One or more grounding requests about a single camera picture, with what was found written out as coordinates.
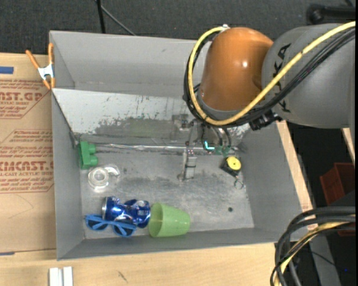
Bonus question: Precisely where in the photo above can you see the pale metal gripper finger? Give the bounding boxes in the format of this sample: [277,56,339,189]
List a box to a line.
[178,151,188,182]
[186,148,198,179]

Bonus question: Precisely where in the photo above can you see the grey metal bin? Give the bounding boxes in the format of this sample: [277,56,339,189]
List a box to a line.
[48,30,310,261]

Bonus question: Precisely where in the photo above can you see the yellow and black tape measure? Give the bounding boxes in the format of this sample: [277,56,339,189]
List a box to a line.
[220,156,245,189]

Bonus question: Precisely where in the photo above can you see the green plastic cup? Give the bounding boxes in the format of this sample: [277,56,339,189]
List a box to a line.
[147,202,192,238]

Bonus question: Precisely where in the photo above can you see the crushed blue can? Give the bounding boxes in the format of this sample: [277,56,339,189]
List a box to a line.
[101,196,152,229]

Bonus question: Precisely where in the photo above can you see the blue sunglasses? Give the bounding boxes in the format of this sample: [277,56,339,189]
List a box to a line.
[85,214,137,238]

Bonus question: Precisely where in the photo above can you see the green toy brick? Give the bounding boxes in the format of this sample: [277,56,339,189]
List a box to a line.
[78,141,99,170]

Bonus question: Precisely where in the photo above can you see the brown cardboard board, red print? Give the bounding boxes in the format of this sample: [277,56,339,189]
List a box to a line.
[0,51,58,257]

